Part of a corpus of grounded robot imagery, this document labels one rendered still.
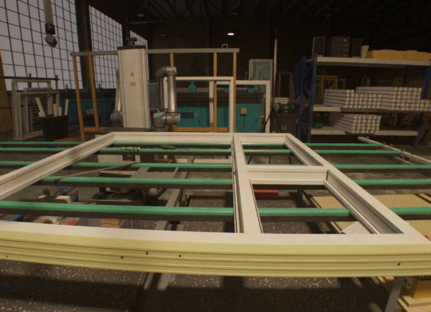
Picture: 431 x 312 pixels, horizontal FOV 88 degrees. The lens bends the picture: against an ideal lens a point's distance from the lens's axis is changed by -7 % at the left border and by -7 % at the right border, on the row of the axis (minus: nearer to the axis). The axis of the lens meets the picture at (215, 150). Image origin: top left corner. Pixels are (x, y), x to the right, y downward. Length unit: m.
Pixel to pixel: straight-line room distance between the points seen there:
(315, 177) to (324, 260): 0.62
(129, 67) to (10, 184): 2.11
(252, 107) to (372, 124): 2.57
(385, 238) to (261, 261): 0.32
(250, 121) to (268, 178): 4.46
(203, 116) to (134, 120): 2.68
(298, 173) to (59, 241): 0.94
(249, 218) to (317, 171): 0.57
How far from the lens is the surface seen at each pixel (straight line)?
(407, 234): 0.79
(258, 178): 1.13
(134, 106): 3.07
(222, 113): 5.50
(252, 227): 0.67
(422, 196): 1.99
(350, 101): 5.75
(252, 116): 5.55
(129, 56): 3.10
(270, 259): 0.60
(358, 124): 5.73
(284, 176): 1.15
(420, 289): 1.07
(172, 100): 3.11
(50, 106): 8.14
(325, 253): 0.63
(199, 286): 0.99
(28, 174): 1.40
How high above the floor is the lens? 1.29
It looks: 15 degrees down
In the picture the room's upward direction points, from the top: straight up
